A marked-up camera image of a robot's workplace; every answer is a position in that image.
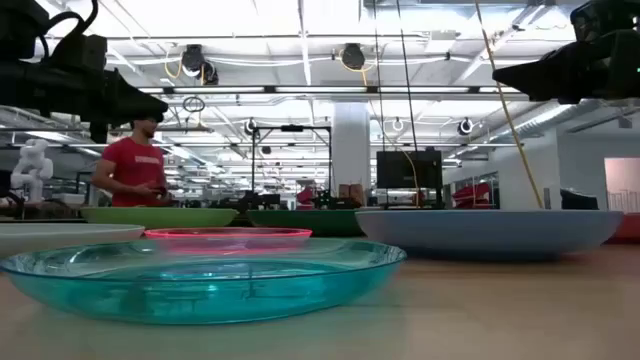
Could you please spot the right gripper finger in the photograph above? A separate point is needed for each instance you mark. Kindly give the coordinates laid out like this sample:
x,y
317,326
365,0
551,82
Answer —
x,y
545,75

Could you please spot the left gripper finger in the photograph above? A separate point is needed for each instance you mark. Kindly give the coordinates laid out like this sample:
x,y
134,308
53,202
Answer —
x,y
137,102

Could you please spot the large light green plate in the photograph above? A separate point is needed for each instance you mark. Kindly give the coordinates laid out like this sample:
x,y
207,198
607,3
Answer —
x,y
160,217

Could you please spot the pink translucent plate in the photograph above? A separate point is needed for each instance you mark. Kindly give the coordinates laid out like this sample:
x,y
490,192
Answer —
x,y
225,233

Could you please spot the red-orange opaque plate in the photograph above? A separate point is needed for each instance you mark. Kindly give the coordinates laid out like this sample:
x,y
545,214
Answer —
x,y
627,230

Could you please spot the blue opaque plate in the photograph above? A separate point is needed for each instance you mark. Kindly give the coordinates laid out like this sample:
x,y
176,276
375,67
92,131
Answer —
x,y
490,232

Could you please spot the large dark green plate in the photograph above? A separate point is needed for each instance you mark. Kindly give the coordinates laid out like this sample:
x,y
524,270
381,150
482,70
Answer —
x,y
300,222

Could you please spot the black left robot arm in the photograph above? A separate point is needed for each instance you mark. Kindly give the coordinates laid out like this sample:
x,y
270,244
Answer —
x,y
20,25

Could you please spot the person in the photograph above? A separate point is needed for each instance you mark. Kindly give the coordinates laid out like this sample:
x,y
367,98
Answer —
x,y
132,170

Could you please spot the white humanoid robot figure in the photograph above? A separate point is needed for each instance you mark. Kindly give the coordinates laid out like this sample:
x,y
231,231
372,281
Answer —
x,y
31,170

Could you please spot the large white plate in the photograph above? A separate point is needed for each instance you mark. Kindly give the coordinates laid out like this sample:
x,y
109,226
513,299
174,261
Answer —
x,y
50,235

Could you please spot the black monitor on stand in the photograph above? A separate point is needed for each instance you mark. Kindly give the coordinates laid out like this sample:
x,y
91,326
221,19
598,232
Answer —
x,y
409,170

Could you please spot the white building column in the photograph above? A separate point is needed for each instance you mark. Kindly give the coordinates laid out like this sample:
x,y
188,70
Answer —
x,y
351,145

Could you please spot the teal translucent plate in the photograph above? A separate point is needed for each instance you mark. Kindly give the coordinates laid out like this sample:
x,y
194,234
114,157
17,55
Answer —
x,y
200,300

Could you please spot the brown cardboard boxes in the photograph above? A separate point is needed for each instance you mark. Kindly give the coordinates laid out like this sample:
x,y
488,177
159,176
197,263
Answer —
x,y
352,195

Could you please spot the black tall frame rig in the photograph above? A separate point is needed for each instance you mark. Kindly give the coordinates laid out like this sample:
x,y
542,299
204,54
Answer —
x,y
292,128

